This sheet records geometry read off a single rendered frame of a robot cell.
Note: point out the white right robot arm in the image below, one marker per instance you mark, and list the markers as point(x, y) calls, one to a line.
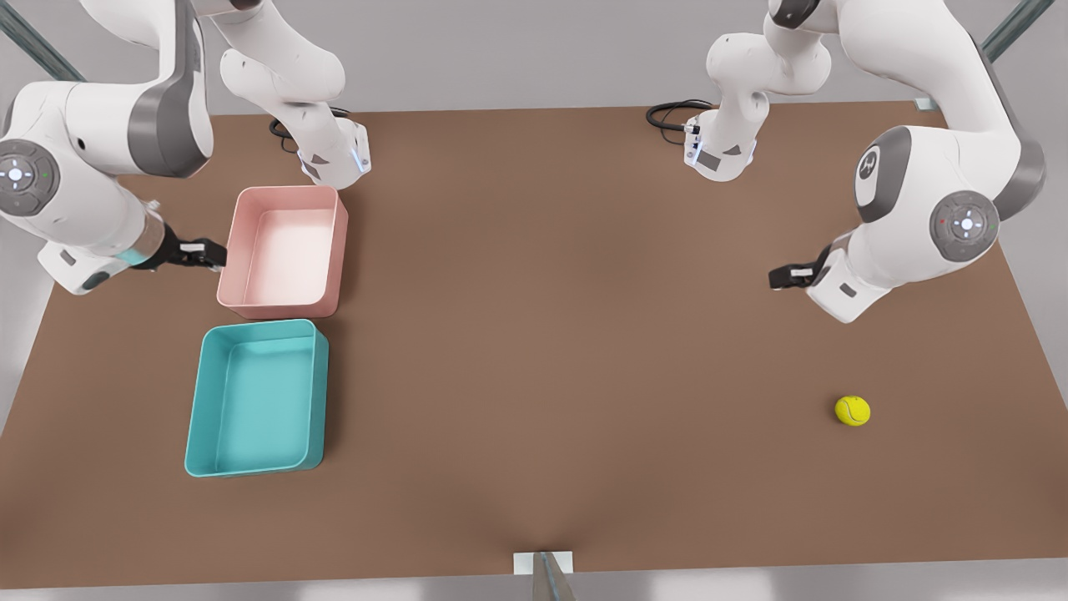
point(100, 133)

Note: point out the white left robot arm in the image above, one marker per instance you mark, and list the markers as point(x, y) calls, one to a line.
point(926, 192)

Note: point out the pink plastic tray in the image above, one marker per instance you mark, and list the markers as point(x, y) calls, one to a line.
point(284, 250)

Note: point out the yellow tennis ball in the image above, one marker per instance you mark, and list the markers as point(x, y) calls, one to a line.
point(852, 411)

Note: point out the teal plastic tray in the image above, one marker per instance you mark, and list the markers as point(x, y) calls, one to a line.
point(256, 397)

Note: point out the silver frame post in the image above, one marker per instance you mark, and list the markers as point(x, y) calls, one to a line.
point(1014, 25)
point(37, 46)
point(546, 576)

